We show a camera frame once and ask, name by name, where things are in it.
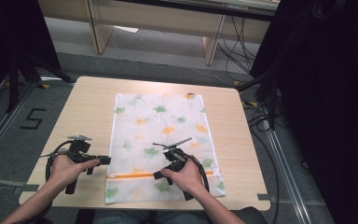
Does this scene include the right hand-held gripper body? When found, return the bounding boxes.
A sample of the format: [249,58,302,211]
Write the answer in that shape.
[152,137,195,202]

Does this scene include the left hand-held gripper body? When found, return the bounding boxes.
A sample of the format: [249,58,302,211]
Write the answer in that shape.
[64,134,99,196]

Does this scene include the white floral zippered laundry bag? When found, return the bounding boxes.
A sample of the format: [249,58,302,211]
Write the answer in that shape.
[104,92,227,205]

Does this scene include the person's right hand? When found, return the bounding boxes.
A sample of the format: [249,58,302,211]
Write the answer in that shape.
[159,158,208,196]

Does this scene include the person's left hand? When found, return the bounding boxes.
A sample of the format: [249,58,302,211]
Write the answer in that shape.
[48,154,101,191]

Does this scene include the black chair seat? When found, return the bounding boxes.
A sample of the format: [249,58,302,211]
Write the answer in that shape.
[231,206,269,224]

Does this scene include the black tripod stand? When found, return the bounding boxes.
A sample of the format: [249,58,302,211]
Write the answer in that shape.
[5,49,76,114]

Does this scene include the black metal stand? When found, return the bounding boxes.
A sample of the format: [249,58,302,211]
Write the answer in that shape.
[236,69,282,132]

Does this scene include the white paper sheet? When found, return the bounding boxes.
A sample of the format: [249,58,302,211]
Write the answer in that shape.
[114,25,140,35]

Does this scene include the black curtain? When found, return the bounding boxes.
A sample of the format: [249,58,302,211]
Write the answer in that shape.
[249,0,358,224]
[0,0,62,108]

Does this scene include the light wooden desk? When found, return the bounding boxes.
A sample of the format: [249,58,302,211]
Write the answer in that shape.
[36,0,282,66]

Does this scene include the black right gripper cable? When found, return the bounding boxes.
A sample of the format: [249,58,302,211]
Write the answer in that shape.
[184,154,211,193]

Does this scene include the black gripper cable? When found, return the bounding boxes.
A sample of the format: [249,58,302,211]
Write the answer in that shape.
[44,140,76,183]
[184,154,211,193]

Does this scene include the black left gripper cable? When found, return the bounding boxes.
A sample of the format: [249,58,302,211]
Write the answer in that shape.
[44,140,76,183]

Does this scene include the metal floor rail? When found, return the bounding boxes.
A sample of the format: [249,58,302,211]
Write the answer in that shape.
[0,81,40,171]
[264,126,314,224]

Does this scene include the black floor cables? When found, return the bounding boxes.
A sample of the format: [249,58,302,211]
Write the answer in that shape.
[241,98,282,224]

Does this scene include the black hanging cables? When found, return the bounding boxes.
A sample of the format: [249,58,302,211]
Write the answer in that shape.
[216,14,264,82]

